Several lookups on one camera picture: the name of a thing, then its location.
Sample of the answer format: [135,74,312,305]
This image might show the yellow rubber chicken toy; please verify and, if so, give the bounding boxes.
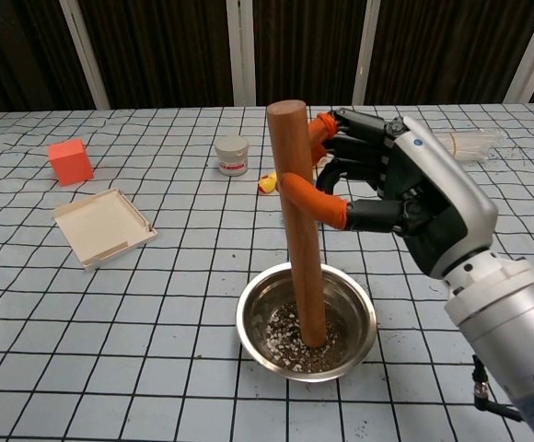
[257,169,281,194]

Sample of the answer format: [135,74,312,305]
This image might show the white jar with grey lid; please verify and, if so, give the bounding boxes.
[215,135,250,178]

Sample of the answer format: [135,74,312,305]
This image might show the crushed grey white granules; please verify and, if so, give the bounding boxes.
[265,298,342,373]

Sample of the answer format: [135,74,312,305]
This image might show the clear plastic tube bundle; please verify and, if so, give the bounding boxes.
[432,128,505,167]

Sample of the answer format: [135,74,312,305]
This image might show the stainless steel bowl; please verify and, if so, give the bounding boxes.
[235,261,378,383]

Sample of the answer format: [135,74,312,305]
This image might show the orange cube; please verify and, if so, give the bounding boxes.
[47,138,95,187]

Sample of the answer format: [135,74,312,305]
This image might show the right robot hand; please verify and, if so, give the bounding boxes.
[279,108,499,280]

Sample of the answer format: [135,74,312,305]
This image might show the blue checked tablecloth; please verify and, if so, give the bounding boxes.
[0,103,534,442]

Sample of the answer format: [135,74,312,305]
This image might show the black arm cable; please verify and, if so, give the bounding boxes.
[471,354,525,423]

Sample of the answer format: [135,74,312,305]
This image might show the white shallow box tray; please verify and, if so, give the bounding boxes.
[52,187,159,272]

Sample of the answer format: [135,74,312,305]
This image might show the white metal frame post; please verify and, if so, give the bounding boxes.
[351,0,382,106]
[504,0,534,103]
[226,0,257,107]
[58,0,111,111]

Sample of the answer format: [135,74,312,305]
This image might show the wooden rolling pin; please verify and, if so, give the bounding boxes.
[266,99,328,349]

